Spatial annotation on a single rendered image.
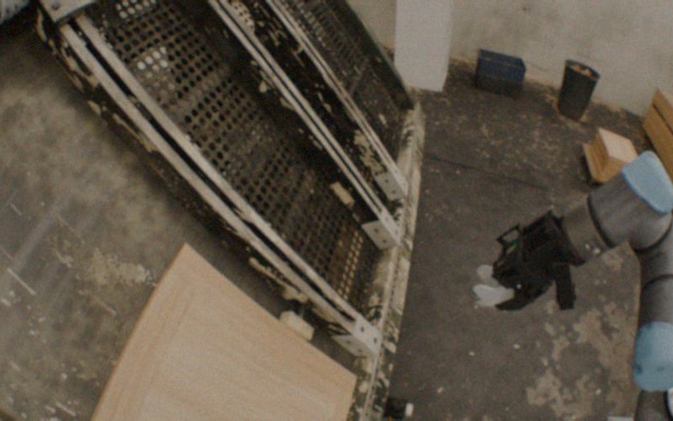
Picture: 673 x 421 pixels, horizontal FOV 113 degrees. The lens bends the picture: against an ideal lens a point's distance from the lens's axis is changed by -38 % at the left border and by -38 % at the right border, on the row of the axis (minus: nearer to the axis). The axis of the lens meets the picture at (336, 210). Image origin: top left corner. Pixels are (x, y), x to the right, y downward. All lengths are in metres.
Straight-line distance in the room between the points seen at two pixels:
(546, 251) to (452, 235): 2.00
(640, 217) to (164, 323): 0.66
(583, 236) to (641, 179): 0.10
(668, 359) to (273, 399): 0.66
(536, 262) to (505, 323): 1.71
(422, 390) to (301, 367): 1.19
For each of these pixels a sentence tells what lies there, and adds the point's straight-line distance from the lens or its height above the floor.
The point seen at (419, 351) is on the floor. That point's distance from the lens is 1.97.
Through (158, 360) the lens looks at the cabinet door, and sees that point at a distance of 0.58.
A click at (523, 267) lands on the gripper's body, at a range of 0.47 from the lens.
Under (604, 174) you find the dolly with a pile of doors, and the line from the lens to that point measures 3.48.
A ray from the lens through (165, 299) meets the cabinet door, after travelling 0.59.
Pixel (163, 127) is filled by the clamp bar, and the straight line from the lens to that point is 0.61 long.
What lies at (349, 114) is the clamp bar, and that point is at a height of 1.23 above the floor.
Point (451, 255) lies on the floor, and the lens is 2.35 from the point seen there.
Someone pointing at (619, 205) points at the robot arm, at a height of 1.59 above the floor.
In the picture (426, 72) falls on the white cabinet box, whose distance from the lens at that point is 4.15.
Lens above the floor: 1.80
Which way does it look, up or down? 46 degrees down
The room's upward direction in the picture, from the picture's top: 2 degrees counter-clockwise
